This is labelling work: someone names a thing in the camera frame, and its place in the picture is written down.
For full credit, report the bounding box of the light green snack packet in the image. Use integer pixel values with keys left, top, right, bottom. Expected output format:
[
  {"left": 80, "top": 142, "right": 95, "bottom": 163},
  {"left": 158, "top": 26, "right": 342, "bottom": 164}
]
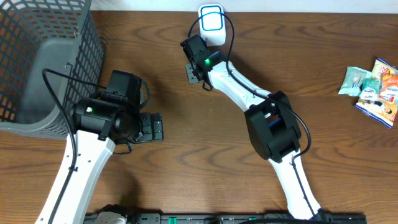
[{"left": 338, "top": 67, "right": 372, "bottom": 96}]

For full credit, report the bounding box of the teal small snack packet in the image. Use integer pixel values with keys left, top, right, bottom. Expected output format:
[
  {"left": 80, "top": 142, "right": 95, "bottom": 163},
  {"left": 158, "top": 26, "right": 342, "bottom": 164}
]
[{"left": 359, "top": 77, "right": 380, "bottom": 101}]

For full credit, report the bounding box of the large beige snack bag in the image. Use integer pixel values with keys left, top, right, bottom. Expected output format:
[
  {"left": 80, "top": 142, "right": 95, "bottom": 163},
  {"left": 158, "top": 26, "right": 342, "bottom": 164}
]
[{"left": 354, "top": 57, "right": 397, "bottom": 128}]

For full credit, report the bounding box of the orange small snack packet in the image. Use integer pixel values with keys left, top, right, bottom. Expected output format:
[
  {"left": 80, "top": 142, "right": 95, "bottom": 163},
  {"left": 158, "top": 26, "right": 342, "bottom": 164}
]
[{"left": 379, "top": 73, "right": 397, "bottom": 103}]

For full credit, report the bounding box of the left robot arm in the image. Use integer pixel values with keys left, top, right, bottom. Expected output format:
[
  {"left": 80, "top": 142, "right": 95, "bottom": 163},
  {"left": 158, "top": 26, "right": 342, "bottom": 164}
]
[{"left": 37, "top": 68, "right": 164, "bottom": 223}]

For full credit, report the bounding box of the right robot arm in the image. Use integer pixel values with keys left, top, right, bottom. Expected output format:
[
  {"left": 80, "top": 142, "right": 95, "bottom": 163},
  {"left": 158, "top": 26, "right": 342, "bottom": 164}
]
[{"left": 180, "top": 35, "right": 321, "bottom": 220}]

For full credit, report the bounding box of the white barcode scanner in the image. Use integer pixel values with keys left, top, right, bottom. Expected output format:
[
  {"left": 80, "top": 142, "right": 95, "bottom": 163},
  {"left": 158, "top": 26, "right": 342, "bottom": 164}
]
[{"left": 198, "top": 4, "right": 226, "bottom": 47}]

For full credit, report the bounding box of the dark grey mesh plastic basket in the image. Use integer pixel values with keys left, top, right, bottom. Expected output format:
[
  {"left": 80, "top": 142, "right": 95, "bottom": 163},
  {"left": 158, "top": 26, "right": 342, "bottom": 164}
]
[{"left": 1, "top": 0, "right": 104, "bottom": 139}]

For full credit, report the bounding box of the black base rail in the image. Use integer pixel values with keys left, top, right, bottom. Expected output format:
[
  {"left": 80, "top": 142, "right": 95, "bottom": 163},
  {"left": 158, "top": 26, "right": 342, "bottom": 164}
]
[{"left": 83, "top": 211, "right": 368, "bottom": 224}]

